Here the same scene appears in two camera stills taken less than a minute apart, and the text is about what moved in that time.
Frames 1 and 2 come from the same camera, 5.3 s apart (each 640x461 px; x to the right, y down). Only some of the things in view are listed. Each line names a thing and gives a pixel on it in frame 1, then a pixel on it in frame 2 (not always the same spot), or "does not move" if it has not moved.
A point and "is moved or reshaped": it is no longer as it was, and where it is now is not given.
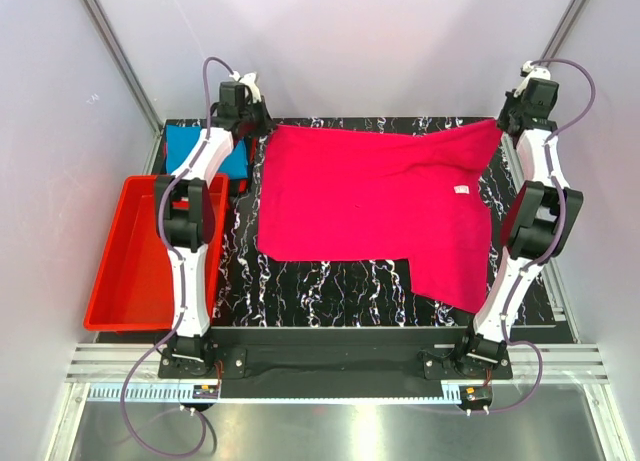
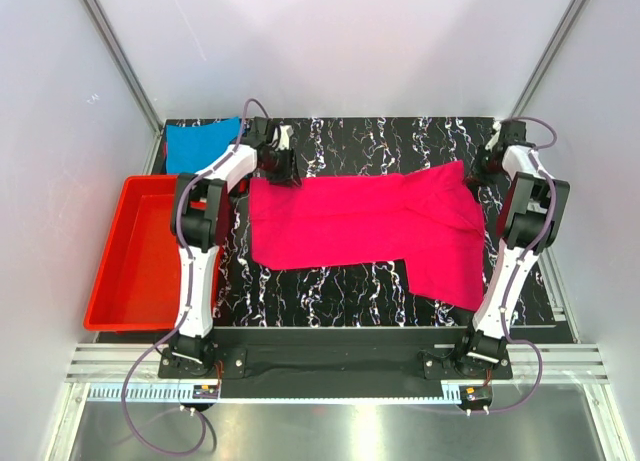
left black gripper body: x=254 y=117 -> x=279 y=162
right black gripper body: x=511 y=108 -> x=489 y=165
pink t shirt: x=382 y=192 is moved or reshaped
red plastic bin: x=133 y=286 does not move
